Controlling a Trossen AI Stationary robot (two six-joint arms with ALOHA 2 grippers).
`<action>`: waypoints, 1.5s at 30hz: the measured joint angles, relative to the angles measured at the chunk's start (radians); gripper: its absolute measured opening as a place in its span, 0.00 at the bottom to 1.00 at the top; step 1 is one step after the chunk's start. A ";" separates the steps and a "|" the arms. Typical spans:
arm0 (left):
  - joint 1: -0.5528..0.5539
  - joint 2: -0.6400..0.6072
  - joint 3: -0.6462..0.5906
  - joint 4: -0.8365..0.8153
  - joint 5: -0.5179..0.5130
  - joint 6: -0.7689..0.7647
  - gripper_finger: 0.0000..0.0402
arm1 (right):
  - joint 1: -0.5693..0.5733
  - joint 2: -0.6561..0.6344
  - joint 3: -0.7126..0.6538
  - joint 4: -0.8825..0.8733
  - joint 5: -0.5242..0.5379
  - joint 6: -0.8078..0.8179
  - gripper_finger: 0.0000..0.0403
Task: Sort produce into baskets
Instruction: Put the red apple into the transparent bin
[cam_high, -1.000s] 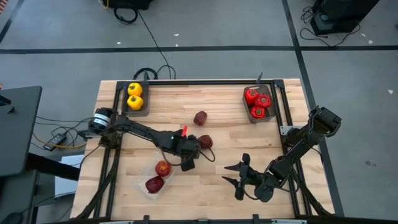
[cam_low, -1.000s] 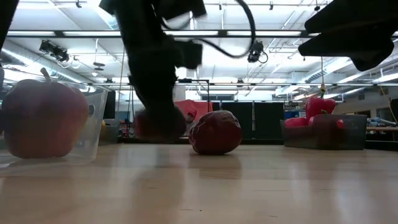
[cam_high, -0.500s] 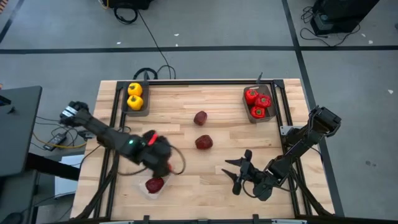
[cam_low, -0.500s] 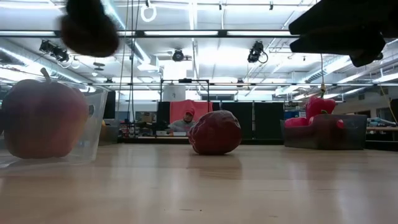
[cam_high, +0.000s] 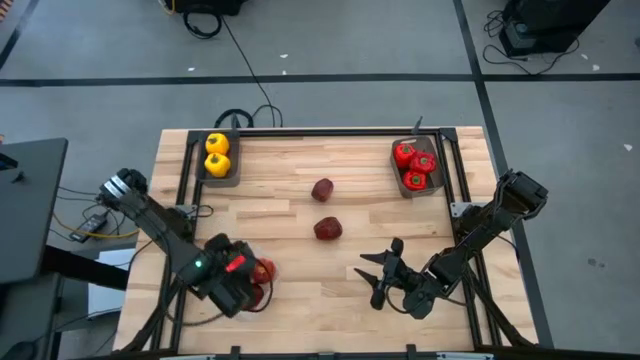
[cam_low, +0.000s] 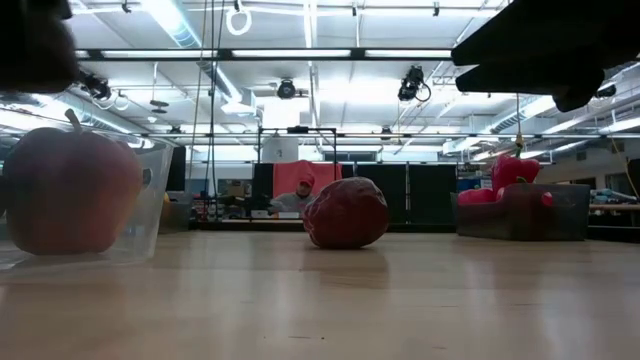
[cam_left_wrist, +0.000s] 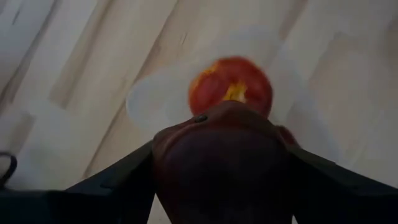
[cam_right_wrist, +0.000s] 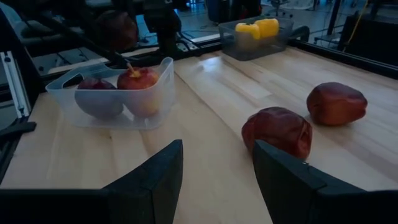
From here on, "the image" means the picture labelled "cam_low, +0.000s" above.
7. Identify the dark red apple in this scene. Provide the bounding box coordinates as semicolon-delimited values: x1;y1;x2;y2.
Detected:
302;176;391;251
1;108;145;257

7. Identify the clear plastic bin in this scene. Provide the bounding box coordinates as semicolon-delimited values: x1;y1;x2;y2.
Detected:
0;127;175;269

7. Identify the blue storage shelf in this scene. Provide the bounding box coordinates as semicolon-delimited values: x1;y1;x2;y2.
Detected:
457;169;494;192

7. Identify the grey plastic bin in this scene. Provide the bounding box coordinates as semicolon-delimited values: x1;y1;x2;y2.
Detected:
450;182;592;243
158;187;193;235

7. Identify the wooden background table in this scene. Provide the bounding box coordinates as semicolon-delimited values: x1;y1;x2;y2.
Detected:
588;202;640;212

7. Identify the black monitor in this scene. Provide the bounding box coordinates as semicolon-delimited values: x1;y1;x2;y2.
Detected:
164;146;187;192

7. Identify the red cloth backdrop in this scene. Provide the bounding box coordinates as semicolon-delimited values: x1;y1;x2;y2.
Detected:
272;159;344;199

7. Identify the round black ceiling fixture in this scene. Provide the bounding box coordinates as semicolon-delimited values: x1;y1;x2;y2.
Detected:
277;78;298;100

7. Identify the narrow black partition panel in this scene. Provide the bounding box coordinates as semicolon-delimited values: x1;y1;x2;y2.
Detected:
252;162;275;211

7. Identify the white cylinder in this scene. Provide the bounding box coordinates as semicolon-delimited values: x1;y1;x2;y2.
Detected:
261;137;300;164

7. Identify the person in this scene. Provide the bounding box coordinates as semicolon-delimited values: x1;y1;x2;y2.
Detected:
267;172;317;217

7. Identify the hanging yellow rope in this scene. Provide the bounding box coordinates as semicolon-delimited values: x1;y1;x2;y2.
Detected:
513;93;525;159

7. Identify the background black ceiling rail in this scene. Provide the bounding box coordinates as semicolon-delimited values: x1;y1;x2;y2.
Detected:
139;131;640;140

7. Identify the black overhead camera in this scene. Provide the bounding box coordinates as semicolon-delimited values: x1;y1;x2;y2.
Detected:
397;64;432;104

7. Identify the thin hanging cable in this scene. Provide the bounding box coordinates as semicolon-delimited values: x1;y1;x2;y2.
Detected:
208;0;222;197
187;0;209;181

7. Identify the white hanging ring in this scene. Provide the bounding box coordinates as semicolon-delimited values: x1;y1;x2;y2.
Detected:
225;7;253;37

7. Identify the thin black stand frame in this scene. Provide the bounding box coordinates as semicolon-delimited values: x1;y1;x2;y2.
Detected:
256;127;339;221

